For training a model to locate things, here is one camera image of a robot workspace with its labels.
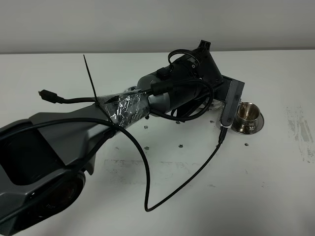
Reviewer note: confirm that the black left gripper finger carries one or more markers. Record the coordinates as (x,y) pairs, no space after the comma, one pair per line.
(203,47)

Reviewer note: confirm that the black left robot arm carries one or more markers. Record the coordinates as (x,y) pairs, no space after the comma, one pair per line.
(44,159)

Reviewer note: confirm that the front stainless steel teacup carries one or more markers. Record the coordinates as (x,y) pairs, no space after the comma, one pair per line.
(248,111)

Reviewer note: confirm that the front stainless steel saucer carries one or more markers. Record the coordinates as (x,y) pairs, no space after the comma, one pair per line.
(248,127)

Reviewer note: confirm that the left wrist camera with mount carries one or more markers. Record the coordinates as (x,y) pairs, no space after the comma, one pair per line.
(229,93)

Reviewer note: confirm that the black cable tie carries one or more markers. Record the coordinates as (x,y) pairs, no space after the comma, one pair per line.
(91,81)

